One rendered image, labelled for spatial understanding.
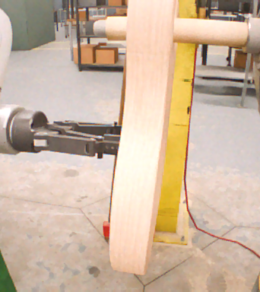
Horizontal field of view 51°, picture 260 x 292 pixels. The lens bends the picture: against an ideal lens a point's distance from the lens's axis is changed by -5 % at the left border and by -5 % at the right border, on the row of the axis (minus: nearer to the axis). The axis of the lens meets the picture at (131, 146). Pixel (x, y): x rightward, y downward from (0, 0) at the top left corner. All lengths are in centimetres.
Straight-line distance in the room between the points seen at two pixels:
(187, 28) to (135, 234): 25
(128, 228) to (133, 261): 5
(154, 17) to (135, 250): 25
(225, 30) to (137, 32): 13
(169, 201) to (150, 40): 139
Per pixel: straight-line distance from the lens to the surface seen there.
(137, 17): 29
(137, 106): 31
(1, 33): 60
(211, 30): 38
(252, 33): 38
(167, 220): 172
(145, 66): 30
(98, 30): 40
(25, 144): 49
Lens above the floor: 129
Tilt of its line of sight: 28 degrees down
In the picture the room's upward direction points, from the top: straight up
